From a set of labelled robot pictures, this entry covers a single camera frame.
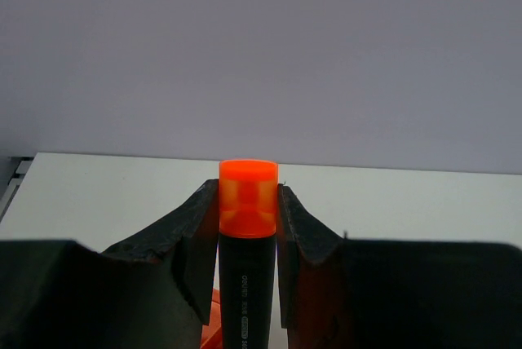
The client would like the black highlighter orange cap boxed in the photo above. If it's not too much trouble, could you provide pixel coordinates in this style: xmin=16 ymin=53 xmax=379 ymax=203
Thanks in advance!
xmin=219 ymin=159 xmax=278 ymax=348

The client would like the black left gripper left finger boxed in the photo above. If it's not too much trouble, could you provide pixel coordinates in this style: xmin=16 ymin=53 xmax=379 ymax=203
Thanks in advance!
xmin=1 ymin=179 xmax=218 ymax=348

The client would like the orange round divided container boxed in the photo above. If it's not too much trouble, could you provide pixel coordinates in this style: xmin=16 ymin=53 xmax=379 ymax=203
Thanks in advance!
xmin=200 ymin=289 xmax=223 ymax=349

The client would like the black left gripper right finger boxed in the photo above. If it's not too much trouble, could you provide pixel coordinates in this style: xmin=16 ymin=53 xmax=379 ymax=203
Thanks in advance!
xmin=276 ymin=185 xmax=521 ymax=348

